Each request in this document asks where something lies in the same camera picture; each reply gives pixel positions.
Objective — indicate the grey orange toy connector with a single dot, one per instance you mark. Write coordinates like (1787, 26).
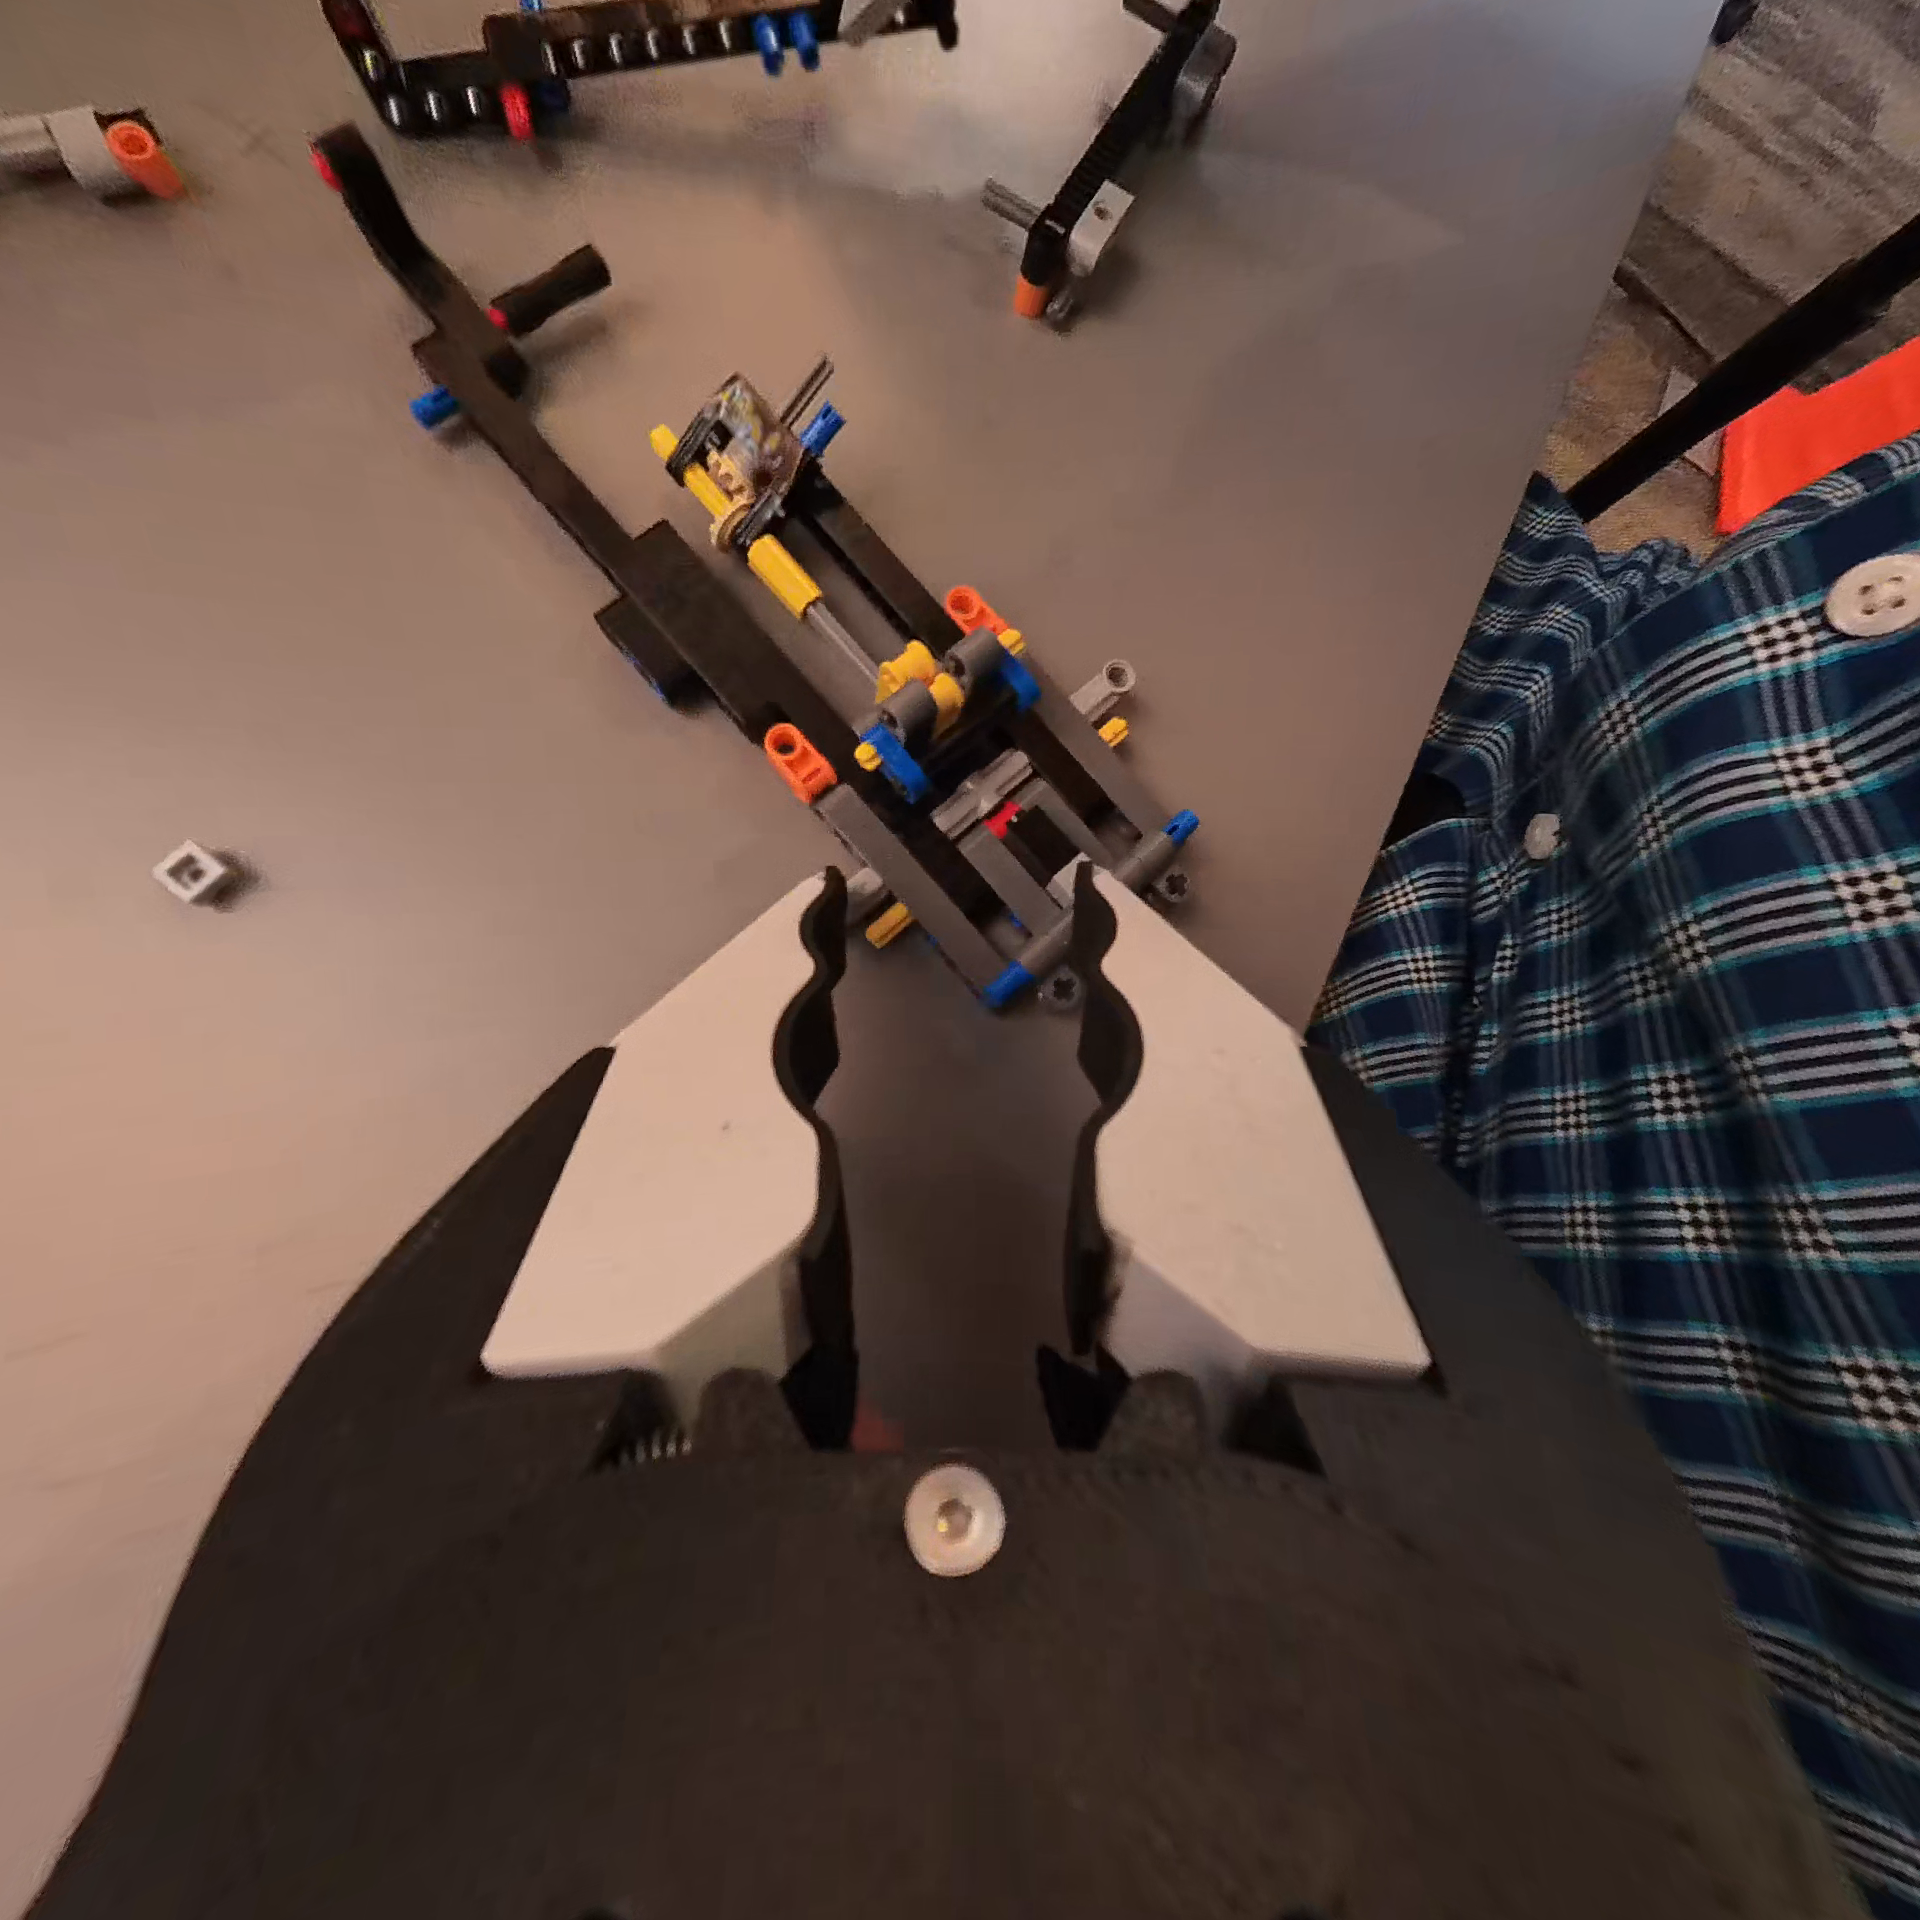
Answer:
(112, 158)

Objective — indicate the small white toy stud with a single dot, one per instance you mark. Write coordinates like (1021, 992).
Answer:
(195, 871)

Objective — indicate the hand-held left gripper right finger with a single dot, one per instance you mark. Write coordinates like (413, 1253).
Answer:
(1261, 1201)

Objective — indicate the black toy beam frame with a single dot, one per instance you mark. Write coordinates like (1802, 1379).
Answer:
(660, 53)

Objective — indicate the orange flat object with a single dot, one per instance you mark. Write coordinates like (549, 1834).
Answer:
(1802, 435)

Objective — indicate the toy brick vehicle chassis assembly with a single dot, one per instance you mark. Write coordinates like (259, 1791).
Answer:
(660, 600)

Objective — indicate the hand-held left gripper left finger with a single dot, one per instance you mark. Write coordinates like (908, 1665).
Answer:
(660, 1201)

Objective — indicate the black pole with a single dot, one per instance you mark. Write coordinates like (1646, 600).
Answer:
(1743, 366)

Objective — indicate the black toy gear rack assembly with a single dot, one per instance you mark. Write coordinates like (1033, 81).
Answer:
(1128, 130)

